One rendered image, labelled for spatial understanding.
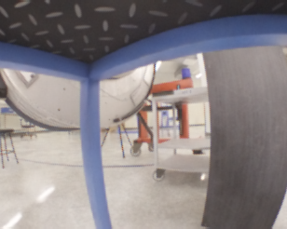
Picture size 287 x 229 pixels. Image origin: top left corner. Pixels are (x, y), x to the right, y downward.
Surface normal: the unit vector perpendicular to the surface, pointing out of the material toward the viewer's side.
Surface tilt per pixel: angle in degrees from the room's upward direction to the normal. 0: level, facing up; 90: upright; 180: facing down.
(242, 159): 90
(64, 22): 180
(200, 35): 90
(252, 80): 90
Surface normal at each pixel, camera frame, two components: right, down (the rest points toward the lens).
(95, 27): 0.04, 1.00
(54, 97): 0.84, -0.06
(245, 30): -0.55, -0.03
